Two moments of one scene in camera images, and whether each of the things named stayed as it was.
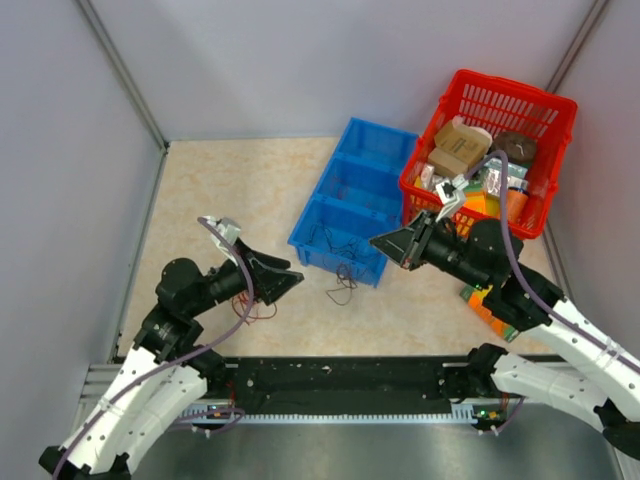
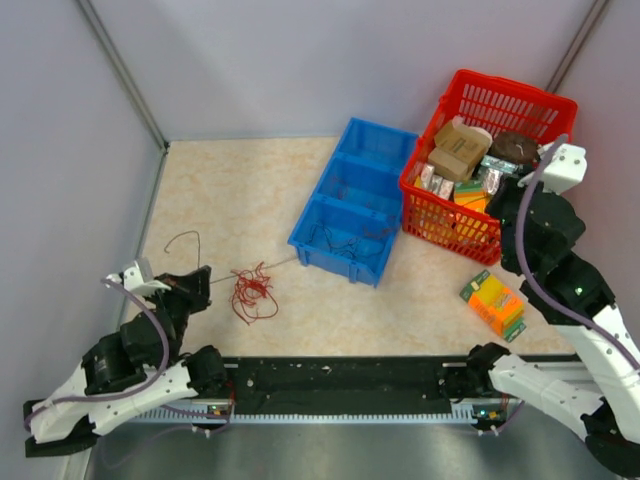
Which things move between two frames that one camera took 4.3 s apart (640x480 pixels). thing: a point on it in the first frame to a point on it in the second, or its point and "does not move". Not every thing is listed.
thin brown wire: [344, 283] to [225, 278]
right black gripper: [407, 246] to [508, 185]
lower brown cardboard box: [447, 163] does not move
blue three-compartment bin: [358, 198] does not move
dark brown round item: [518, 146] does not move
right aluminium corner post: [577, 44] does not move
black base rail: [335, 382] does not move
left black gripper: [270, 284] to [193, 287]
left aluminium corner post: [121, 73] does not move
